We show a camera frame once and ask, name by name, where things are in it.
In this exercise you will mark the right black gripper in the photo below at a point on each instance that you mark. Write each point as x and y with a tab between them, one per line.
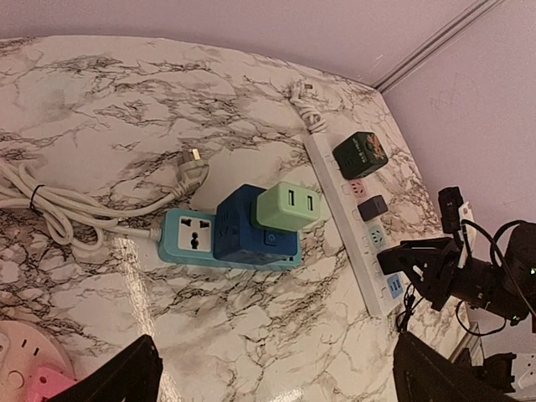
429	264

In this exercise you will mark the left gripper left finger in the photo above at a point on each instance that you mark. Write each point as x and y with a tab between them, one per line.
133	375

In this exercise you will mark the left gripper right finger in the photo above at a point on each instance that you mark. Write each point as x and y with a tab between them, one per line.
422	374

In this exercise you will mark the white long power strip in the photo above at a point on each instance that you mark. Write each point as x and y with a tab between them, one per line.
381	293

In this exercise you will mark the dark grey USB charger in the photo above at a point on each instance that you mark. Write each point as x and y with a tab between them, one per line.
372	208

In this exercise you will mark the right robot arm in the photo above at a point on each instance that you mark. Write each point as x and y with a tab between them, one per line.
520	229

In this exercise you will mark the dark green cube socket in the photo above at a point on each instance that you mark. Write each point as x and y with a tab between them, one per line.
360	155

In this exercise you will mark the blue cube socket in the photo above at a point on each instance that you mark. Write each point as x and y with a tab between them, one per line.
237	240

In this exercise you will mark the pink round power strip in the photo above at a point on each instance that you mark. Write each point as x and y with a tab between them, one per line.
34	366

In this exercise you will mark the teal power strip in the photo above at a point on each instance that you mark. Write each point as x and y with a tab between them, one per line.
187	238

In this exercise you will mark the light green USB adapter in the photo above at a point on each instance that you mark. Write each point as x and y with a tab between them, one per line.
287	207

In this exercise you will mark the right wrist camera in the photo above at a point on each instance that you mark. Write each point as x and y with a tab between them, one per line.
454	209

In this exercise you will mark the right aluminium frame post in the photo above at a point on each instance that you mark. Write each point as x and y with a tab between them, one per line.
433	44

